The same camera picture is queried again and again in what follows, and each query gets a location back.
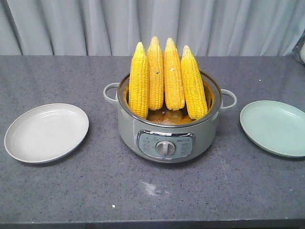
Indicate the green electric cooking pot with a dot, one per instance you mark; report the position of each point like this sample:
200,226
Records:
169,143

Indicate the white rice cooker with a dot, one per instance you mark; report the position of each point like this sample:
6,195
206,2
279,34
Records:
299,50

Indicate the yellow corn cob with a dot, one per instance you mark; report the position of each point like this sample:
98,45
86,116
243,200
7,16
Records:
139,82
193,85
173,85
156,84

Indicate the grey curtain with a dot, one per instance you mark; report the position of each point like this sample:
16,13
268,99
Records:
114,27

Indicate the cream white plate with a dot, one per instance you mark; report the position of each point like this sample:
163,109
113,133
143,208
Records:
46,133

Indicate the light green plate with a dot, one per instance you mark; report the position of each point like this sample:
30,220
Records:
276,127

